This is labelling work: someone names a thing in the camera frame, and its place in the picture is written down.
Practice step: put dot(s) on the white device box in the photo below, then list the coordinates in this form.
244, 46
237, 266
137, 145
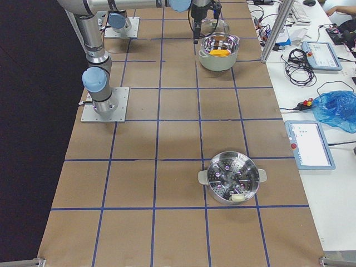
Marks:
298, 35

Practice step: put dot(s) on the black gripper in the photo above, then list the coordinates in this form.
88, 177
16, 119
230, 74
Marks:
198, 12

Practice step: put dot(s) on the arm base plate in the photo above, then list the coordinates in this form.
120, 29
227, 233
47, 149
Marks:
132, 33
112, 110

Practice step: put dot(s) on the steel steamer pot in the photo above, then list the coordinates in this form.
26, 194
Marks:
232, 178

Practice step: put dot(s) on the glass pot lid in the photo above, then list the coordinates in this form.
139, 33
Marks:
212, 25

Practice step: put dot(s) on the blue plastic bag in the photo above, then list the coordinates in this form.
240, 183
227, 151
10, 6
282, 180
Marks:
336, 109

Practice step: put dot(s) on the emergency stop button box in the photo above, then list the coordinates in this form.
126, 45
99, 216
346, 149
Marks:
305, 105

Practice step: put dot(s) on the teach pendant tablet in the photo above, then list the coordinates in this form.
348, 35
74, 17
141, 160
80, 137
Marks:
321, 56
309, 145

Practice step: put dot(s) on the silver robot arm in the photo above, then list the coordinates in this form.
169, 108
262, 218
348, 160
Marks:
96, 78
118, 20

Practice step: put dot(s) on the aluminium frame post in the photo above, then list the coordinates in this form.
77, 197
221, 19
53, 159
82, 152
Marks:
279, 23

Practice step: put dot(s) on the yellow plastic corn cob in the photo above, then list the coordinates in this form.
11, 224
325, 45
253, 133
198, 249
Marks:
220, 53

